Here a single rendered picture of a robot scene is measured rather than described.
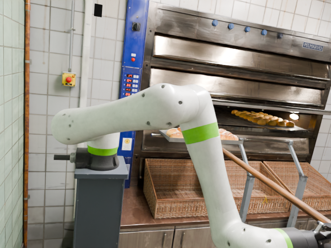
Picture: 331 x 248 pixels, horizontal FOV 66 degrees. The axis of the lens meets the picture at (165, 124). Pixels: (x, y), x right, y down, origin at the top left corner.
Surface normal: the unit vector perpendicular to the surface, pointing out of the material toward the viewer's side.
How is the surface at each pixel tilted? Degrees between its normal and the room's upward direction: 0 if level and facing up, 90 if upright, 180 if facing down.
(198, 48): 70
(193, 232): 90
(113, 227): 90
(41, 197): 90
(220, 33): 90
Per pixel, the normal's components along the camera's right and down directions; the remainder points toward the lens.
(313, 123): -0.95, -0.06
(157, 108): -0.19, 0.16
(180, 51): 0.29, -0.11
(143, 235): 0.27, 0.25
